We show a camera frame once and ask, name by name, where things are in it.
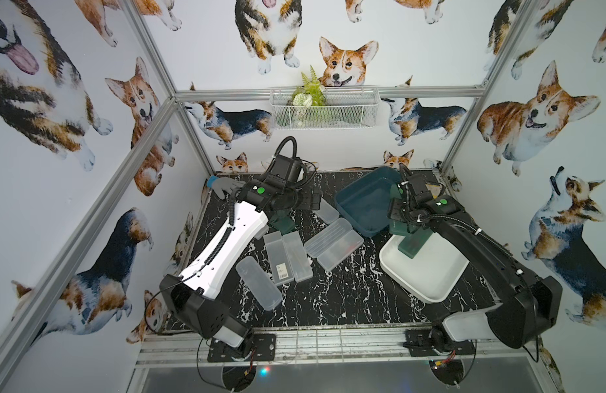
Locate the dark green case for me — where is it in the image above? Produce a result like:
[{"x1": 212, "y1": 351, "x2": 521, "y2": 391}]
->
[
  {"x1": 388, "y1": 184, "x2": 408, "y2": 237},
  {"x1": 398, "y1": 229, "x2": 433, "y2": 259},
  {"x1": 269, "y1": 211, "x2": 296, "y2": 235}
]

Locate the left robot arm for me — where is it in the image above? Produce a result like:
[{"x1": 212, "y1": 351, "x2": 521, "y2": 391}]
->
[{"x1": 160, "y1": 176, "x2": 322, "y2": 354}]

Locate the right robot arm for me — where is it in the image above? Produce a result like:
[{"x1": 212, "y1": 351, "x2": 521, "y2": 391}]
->
[{"x1": 391, "y1": 165, "x2": 563, "y2": 351}]

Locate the teal storage box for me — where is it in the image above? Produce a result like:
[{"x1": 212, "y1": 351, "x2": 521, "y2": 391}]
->
[{"x1": 334, "y1": 166, "x2": 401, "y2": 237}]

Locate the clear case with pencil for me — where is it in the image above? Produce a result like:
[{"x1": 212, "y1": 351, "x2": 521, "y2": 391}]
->
[{"x1": 282, "y1": 231, "x2": 313, "y2": 283}]

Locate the white storage box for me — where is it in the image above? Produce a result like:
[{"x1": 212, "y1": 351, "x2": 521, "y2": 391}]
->
[{"x1": 379, "y1": 234, "x2": 469, "y2": 304}]

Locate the clear rounded case back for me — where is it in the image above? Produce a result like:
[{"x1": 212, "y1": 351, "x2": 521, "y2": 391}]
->
[{"x1": 313, "y1": 198, "x2": 340, "y2": 224}]

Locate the clear rounded case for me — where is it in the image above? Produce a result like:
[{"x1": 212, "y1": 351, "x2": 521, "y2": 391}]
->
[
  {"x1": 236, "y1": 256, "x2": 283, "y2": 311},
  {"x1": 313, "y1": 198, "x2": 340, "y2": 224}
]

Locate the grey work glove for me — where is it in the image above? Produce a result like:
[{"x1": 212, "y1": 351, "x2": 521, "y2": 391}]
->
[{"x1": 206, "y1": 175, "x2": 245, "y2": 200}]

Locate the clear case with red pen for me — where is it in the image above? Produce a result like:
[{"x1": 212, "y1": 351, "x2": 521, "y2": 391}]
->
[{"x1": 317, "y1": 229, "x2": 364, "y2": 271}]

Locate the clear case with barcode label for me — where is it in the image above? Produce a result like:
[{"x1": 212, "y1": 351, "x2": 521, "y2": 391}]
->
[{"x1": 263, "y1": 231, "x2": 294, "y2": 286}]

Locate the clear rounded case front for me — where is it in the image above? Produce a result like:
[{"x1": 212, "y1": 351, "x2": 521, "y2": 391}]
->
[{"x1": 236, "y1": 256, "x2": 283, "y2": 311}]

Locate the artificial fern with flower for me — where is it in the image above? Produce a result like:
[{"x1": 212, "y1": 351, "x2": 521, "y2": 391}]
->
[{"x1": 291, "y1": 66, "x2": 327, "y2": 127}]

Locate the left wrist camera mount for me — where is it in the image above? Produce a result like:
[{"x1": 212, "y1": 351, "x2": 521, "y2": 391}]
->
[{"x1": 270, "y1": 155, "x2": 303, "y2": 183}]

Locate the white wire wall basket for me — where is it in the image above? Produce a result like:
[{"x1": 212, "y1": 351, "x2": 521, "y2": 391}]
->
[{"x1": 270, "y1": 87, "x2": 381, "y2": 129}]

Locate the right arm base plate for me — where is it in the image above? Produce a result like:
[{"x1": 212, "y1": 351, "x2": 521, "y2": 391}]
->
[{"x1": 402, "y1": 327, "x2": 476, "y2": 357}]

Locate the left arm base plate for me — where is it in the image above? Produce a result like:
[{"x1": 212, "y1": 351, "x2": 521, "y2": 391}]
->
[{"x1": 207, "y1": 333, "x2": 277, "y2": 363}]

